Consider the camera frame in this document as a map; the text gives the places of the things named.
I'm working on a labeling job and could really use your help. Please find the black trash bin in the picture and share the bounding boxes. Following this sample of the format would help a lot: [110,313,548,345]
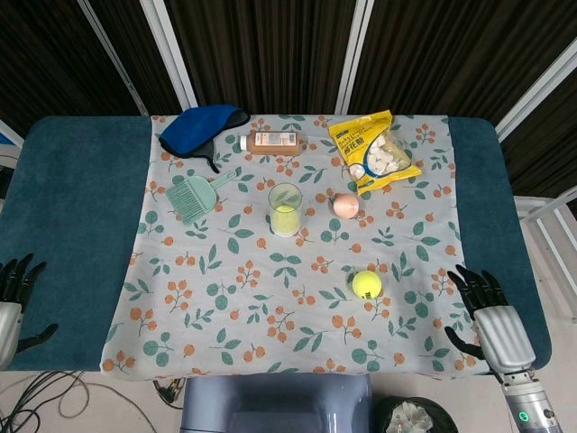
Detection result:
[373,395,459,433]

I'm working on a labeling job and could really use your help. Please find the dark slatted partition screen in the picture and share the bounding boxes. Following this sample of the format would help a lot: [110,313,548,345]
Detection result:
[0,0,577,199]

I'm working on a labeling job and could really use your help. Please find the floral print tablecloth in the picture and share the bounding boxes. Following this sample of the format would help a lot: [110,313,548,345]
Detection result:
[99,113,490,378]

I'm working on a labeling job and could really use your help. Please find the yellow marshmallow bag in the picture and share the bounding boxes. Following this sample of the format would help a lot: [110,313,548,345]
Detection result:
[327,109,424,196]

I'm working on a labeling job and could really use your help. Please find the teal table cover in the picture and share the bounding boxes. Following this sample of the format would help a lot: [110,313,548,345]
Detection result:
[0,115,554,373]

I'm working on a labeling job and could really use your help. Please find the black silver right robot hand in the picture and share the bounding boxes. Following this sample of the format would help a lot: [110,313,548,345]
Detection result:
[444,264,536,373]

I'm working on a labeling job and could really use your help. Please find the printed yellow tennis ball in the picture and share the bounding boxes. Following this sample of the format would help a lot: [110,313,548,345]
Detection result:
[352,270,383,300]

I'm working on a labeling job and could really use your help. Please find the brown liquid bottle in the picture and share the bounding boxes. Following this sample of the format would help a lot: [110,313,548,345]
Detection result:
[239,130,308,156]

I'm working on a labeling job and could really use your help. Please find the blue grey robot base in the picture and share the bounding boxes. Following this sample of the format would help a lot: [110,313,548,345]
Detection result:
[179,373,375,433]

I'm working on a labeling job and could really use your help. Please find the green plastic brush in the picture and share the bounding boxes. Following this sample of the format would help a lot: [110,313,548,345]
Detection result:
[165,170,239,226]

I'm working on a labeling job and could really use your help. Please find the clear plastic cylinder cup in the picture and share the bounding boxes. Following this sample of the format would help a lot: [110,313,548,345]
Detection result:
[268,182,304,237]

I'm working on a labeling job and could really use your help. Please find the white metal frame rack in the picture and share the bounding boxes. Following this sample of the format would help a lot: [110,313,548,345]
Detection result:
[517,187,577,290]

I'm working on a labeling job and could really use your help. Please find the blue black fabric mitt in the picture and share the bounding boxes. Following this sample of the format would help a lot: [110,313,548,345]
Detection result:
[158,104,251,174]

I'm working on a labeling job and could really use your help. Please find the loose floor cables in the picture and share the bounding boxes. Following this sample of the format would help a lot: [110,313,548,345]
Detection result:
[0,369,109,433]

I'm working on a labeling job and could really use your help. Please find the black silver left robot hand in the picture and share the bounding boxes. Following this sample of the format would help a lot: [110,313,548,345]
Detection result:
[0,253,59,369]

